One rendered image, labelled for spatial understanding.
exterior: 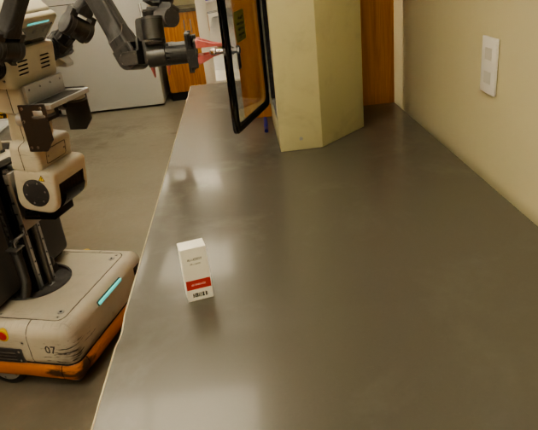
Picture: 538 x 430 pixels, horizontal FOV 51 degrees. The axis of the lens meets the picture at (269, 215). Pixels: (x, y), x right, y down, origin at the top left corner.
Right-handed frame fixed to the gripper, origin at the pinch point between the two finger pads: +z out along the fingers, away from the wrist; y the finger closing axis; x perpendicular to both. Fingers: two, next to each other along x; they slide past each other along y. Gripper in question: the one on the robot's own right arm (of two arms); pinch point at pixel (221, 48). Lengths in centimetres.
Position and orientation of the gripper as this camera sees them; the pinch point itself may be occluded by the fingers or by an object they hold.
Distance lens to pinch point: 156.2
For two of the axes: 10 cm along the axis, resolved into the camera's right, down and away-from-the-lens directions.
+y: -1.0, -9.0, -4.2
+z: 9.9, -1.2, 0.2
